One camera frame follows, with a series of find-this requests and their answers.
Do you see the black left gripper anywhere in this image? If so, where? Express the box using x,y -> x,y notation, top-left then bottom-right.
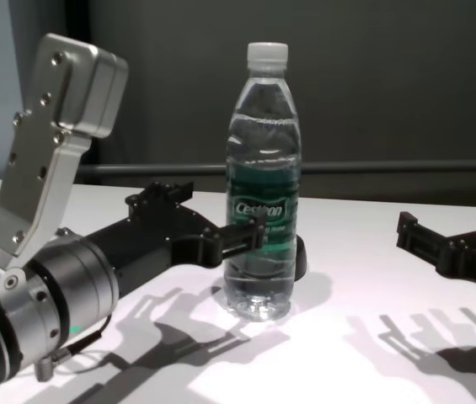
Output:
83,180 -> 269,298

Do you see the dark grey horizontal rail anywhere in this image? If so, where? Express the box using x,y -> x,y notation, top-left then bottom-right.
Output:
78,162 -> 476,176

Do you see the green buzzer button black base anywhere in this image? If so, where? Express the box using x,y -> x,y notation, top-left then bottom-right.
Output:
294,236 -> 309,282

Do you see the thin left wrist cable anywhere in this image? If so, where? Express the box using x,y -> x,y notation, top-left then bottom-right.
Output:
35,313 -> 112,382

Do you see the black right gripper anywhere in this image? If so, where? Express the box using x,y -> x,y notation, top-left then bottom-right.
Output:
395,208 -> 476,302

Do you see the clear water bottle green label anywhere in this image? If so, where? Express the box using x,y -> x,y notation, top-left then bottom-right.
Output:
223,41 -> 302,322

